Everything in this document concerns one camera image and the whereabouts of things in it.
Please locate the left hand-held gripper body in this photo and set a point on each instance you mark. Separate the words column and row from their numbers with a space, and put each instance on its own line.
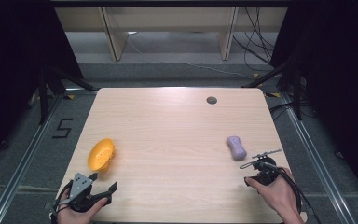
column 80, row 186

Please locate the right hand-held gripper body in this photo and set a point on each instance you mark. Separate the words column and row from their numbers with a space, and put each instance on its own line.
column 267, row 174

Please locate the purple soap bar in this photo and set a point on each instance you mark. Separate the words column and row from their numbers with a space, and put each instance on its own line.
column 236, row 148

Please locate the yellow oval soap dish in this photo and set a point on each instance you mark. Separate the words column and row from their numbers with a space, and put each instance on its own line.
column 101, row 154

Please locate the person's right hand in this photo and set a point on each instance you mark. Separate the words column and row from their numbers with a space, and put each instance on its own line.
column 279, row 193

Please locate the person's left hand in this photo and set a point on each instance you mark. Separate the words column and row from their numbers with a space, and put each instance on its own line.
column 77, row 217

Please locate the grey table grommet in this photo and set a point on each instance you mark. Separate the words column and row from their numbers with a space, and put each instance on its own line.
column 211, row 100

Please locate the yellow black tape piece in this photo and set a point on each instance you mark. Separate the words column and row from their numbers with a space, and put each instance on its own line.
column 71, row 97
column 272, row 95

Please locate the black metal stand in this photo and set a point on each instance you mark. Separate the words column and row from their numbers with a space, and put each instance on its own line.
column 296, row 90
column 44, row 93

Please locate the black curtain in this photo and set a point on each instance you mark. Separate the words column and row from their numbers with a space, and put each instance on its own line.
column 21, row 62
column 338, row 77

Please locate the metal floor rail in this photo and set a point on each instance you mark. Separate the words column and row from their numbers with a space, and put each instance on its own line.
column 317, row 161
column 21, row 165

